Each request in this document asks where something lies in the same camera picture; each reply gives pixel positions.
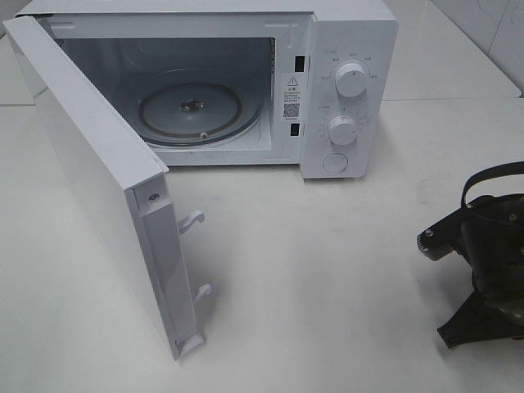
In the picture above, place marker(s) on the white upper power knob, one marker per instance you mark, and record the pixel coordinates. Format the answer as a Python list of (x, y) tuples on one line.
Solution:
[(351, 79)]

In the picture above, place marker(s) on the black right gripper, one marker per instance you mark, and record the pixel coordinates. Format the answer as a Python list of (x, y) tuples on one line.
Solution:
[(493, 235)]

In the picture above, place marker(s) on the white microwave door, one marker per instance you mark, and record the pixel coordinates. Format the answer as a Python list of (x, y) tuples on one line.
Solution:
[(117, 179)]

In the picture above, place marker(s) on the white timer knob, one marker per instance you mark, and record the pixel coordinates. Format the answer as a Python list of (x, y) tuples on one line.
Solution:
[(342, 130)]

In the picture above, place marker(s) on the glass microwave turntable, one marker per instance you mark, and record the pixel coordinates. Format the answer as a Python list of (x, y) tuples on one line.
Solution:
[(198, 113)]

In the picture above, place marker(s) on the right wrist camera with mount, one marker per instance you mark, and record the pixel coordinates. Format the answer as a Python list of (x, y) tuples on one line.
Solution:
[(443, 237)]

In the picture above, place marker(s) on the white round door button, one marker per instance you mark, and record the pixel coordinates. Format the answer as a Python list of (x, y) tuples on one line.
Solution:
[(335, 163)]

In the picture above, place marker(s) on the white microwave oven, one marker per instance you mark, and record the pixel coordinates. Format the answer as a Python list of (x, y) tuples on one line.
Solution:
[(286, 52)]

